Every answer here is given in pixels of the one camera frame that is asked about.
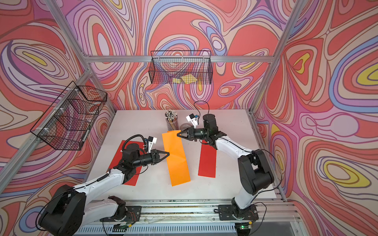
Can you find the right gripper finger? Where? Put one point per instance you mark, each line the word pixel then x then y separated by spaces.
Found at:
pixel 183 132
pixel 183 136

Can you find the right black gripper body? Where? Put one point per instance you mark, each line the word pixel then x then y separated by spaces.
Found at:
pixel 198 133

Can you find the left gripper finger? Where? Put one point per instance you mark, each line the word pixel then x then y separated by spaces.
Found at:
pixel 161 157
pixel 162 153

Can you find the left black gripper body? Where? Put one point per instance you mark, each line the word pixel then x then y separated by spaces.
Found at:
pixel 147 160

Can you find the orange paper sheet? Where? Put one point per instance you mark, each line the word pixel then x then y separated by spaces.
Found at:
pixel 177 162

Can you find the red paper sheet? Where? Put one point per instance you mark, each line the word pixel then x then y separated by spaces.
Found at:
pixel 207 162
pixel 118 162

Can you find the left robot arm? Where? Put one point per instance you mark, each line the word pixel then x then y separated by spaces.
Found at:
pixel 73 207

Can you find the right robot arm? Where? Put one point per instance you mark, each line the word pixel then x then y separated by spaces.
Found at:
pixel 254 170

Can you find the clear tape roll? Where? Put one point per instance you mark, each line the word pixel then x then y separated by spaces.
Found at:
pixel 185 126

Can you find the pencil cup with pencils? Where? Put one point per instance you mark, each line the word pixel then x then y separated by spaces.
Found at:
pixel 171 118

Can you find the yellow sticky notes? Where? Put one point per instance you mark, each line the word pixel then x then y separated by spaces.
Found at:
pixel 185 79

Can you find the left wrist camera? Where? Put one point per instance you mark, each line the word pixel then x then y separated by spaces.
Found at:
pixel 149 142

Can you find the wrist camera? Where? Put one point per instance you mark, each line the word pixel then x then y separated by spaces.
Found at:
pixel 149 142
pixel 193 119

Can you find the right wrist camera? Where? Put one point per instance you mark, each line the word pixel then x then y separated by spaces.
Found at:
pixel 193 119

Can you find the back wall wire basket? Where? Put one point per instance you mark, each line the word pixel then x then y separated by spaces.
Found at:
pixel 168 64

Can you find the wall wire basket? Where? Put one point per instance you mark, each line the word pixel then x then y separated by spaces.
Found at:
pixel 168 64
pixel 68 121

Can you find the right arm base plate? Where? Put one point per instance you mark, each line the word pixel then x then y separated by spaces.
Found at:
pixel 232 212

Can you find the left wall wire basket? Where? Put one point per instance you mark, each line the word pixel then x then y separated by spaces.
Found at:
pixel 68 121

